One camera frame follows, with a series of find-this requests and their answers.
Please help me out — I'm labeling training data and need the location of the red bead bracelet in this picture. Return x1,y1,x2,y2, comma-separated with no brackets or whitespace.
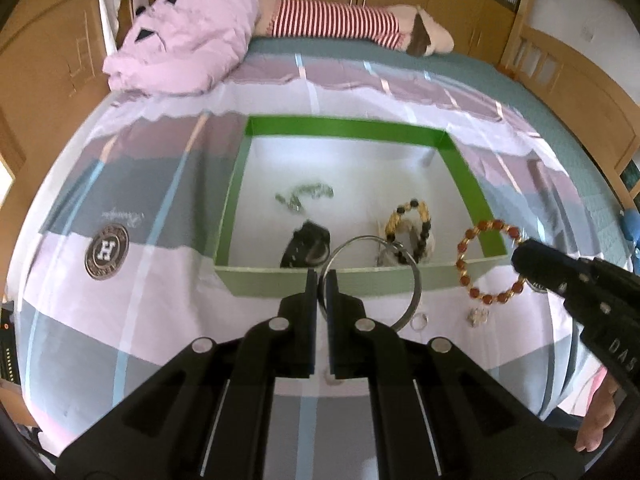
454,219,528,306

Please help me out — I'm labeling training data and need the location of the large silver bangle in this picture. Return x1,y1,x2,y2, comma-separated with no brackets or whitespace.
318,235,423,332

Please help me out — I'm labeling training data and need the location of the person's right hand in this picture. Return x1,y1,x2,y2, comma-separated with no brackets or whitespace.
574,373,620,453

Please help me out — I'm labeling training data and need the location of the black wrist watch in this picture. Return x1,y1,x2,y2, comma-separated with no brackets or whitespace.
280,220,331,269

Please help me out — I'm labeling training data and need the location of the green white cardboard box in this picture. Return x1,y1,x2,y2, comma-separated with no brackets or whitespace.
213,116,494,298

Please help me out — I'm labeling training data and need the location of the pink folded quilt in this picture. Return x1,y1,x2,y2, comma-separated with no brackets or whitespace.
103,0,260,94

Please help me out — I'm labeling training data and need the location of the gold black bead bracelet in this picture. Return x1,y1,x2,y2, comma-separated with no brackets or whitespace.
383,199,434,265

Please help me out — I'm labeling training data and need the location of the pale green jade bracelet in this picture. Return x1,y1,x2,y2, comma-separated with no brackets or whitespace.
274,182,335,214

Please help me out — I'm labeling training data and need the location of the wooden headboard frame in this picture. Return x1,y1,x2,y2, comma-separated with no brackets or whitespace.
499,0,639,209

